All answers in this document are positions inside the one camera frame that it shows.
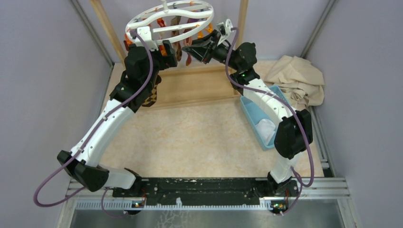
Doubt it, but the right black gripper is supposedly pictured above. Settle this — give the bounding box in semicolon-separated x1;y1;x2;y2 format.
183;30;240;71

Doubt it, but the white round clip hanger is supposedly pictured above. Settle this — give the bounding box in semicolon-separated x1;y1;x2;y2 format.
125;0;214;45

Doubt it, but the brown yellow argyle sock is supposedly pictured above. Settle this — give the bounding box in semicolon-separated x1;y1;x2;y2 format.
142;75;162;107

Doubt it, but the wooden hanger stand frame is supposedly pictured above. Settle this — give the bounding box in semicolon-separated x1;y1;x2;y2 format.
89;0;249;110

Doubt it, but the light blue plastic basket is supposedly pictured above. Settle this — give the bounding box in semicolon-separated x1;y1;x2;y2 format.
240;95;277;151

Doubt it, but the white sock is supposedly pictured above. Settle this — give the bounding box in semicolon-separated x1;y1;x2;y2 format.
255;119;276;146

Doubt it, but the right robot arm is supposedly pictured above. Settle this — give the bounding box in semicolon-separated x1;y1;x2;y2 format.
183;31;314;196

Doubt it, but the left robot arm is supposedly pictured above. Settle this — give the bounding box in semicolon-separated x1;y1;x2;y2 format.
57;40;177;197

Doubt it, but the purple pink striped sock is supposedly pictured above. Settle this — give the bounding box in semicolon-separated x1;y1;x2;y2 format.
183;18;199;66

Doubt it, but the red santa sock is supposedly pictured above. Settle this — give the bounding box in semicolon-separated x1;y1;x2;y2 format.
157;18;166;28

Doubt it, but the beige crumpled cloth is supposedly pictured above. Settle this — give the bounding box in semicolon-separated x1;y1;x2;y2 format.
264;55;325;108

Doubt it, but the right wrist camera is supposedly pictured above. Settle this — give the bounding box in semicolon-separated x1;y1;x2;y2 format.
216;19;233;39

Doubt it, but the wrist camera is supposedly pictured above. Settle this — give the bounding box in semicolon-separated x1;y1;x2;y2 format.
216;19;233;39
134;26;158;52

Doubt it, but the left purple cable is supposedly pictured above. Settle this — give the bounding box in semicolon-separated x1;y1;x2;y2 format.
33;29;154;219

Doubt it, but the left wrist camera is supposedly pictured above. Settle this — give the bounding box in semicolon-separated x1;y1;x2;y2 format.
134;26;158;52

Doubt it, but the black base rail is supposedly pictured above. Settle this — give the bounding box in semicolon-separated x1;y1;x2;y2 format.
112;178;299;206

